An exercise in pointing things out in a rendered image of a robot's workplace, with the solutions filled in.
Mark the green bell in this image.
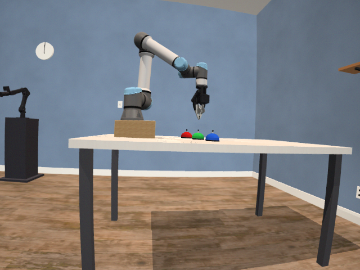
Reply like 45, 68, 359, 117
192, 130, 204, 140

